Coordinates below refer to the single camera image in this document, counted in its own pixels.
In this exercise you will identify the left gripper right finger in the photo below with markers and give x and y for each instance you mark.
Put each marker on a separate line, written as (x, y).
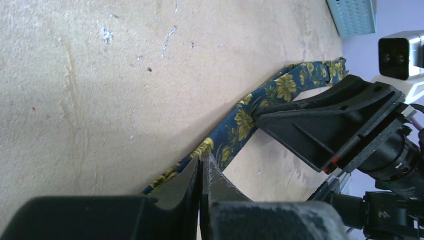
(227, 214)

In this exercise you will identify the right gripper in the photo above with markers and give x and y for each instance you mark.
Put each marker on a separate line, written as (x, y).
(355, 124)

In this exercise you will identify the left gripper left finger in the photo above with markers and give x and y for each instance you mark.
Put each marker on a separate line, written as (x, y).
(169, 214)

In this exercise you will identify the blue floral tie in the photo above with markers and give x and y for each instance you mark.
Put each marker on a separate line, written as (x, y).
(230, 135)

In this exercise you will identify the light blue plastic basket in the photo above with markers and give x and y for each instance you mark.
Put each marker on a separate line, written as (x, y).
(353, 17)

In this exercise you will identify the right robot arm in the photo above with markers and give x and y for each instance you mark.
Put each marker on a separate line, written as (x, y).
(382, 214)

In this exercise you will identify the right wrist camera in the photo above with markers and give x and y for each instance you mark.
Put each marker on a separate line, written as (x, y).
(401, 55)

